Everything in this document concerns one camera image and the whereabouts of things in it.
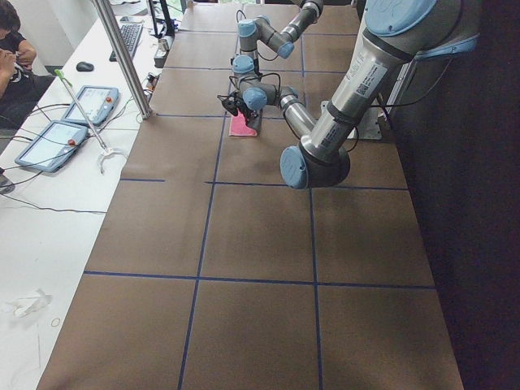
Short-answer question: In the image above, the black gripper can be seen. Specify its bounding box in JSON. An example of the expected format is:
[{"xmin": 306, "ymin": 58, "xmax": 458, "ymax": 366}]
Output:
[{"xmin": 236, "ymin": 99, "xmax": 258, "ymax": 124}]

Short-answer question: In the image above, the pink and grey towel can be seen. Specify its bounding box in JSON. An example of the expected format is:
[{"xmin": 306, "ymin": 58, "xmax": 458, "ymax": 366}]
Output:
[{"xmin": 228, "ymin": 114, "xmax": 262, "ymax": 137}]

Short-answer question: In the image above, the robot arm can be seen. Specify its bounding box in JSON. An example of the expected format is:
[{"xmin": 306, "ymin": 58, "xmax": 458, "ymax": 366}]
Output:
[
  {"xmin": 221, "ymin": 1, "xmax": 482, "ymax": 189},
  {"xmin": 232, "ymin": 0, "xmax": 324, "ymax": 76}
]

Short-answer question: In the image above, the grabber reach tool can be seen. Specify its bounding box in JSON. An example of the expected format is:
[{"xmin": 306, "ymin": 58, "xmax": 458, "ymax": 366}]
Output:
[{"xmin": 54, "ymin": 70, "xmax": 128, "ymax": 175}]

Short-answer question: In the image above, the black keyboard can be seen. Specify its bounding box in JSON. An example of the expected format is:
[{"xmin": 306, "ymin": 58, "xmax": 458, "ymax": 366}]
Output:
[{"xmin": 119, "ymin": 24, "xmax": 143, "ymax": 59}]

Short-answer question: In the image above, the far teach pendant tablet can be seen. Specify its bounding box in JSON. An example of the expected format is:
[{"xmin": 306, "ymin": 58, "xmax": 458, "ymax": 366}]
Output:
[{"xmin": 62, "ymin": 85, "xmax": 119, "ymax": 126}]

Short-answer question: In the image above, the teach pendant tablet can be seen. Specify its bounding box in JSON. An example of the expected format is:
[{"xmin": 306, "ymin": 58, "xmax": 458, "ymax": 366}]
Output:
[
  {"xmin": 15, "ymin": 120, "xmax": 89, "ymax": 173},
  {"xmin": 62, "ymin": 85, "xmax": 119, "ymax": 126}
]

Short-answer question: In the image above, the black computer mouse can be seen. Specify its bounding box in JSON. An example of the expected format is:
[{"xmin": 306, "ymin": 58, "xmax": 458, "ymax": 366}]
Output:
[{"xmin": 76, "ymin": 62, "xmax": 94, "ymax": 72}]

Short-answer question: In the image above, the near teach pendant tablet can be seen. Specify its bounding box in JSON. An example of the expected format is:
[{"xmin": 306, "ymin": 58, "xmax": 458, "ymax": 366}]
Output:
[{"xmin": 15, "ymin": 120, "xmax": 89, "ymax": 173}]

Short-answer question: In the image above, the seated person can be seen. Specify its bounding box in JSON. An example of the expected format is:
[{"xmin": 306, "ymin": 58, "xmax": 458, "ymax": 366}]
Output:
[{"xmin": 1, "ymin": 0, "xmax": 54, "ymax": 129}]

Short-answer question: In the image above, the crumpled white tissue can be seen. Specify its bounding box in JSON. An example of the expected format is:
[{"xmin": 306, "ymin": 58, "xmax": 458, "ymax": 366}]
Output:
[{"xmin": 1, "ymin": 288, "xmax": 53, "ymax": 319}]

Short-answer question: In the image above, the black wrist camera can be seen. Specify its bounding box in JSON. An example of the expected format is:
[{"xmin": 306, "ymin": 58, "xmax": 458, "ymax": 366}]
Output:
[{"xmin": 217, "ymin": 92, "xmax": 240, "ymax": 116}]

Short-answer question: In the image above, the aluminium frame post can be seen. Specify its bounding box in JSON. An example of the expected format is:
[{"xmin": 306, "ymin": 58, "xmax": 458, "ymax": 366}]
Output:
[{"xmin": 93, "ymin": 0, "xmax": 152, "ymax": 120}]

